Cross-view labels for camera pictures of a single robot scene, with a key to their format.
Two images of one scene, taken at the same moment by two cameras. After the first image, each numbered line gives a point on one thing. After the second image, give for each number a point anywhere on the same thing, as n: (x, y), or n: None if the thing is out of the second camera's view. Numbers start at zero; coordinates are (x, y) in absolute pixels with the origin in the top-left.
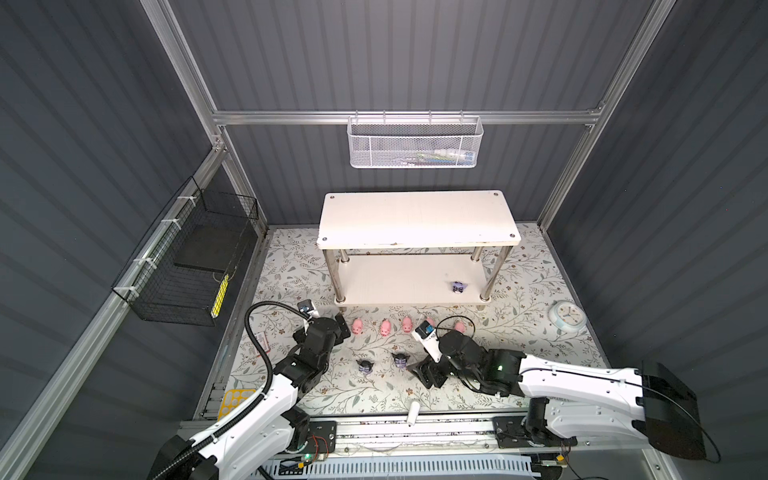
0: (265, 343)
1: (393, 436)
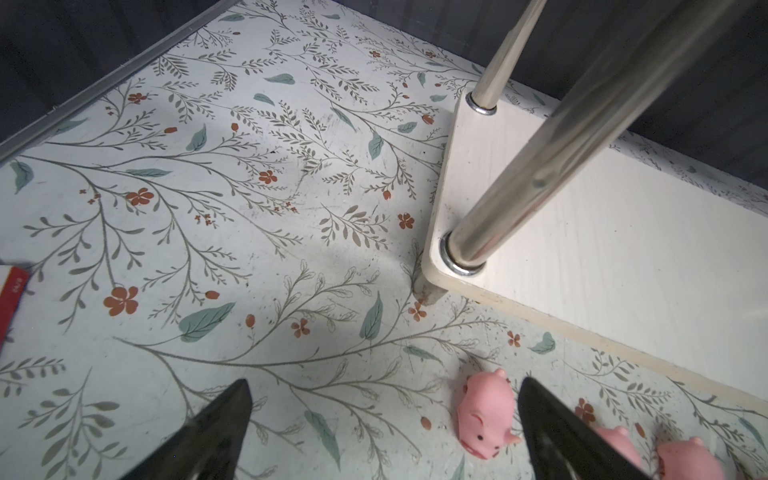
0: (10, 297)
1: None
